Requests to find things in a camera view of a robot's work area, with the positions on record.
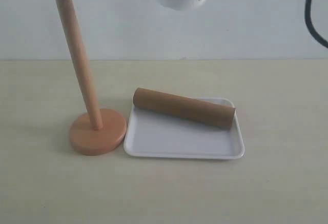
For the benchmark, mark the brown cardboard tube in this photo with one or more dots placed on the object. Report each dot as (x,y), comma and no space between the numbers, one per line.
(184,107)

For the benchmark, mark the wooden paper towel holder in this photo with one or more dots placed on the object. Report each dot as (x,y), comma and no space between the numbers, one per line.
(98,131)

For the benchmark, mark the white rectangular plastic tray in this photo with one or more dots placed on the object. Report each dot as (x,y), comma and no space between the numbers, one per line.
(151,134)

